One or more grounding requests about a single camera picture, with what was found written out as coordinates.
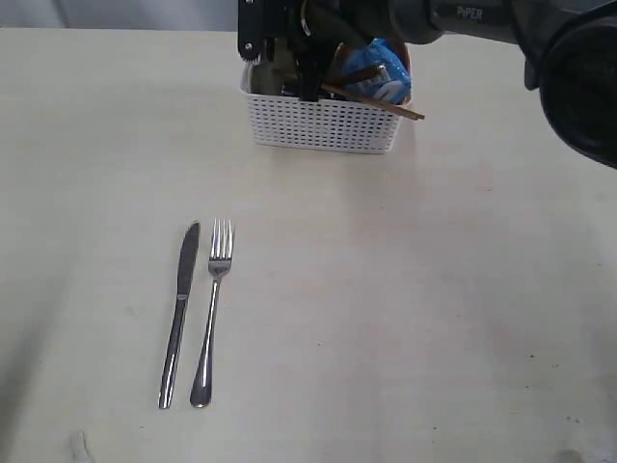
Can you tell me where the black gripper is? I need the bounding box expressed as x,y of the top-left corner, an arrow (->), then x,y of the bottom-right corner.
235,0 -> 372,102

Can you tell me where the silver fork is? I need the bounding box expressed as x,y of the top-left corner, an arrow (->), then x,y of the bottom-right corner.
189,219 -> 234,408

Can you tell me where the silver table knife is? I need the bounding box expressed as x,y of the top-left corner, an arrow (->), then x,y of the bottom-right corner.
158,221 -> 201,410

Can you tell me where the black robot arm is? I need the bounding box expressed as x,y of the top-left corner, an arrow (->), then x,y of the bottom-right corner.
237,1 -> 616,167

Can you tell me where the grey-green ceramic bowl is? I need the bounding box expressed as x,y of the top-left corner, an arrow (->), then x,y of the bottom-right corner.
248,39 -> 296,95

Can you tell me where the brown ceramic plate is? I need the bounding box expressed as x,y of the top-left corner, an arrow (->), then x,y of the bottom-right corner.
331,39 -> 410,76

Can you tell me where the brown wooden spoon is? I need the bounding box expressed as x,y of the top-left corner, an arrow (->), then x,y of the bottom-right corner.
335,66 -> 381,86

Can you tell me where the white perforated plastic basket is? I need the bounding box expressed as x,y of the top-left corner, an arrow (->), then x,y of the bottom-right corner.
240,64 -> 401,154

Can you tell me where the upper brown wooden chopstick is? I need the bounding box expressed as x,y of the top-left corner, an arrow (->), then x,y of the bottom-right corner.
320,82 -> 426,121

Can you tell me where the blue snack packet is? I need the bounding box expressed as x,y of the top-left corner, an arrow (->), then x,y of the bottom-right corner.
340,39 -> 412,105

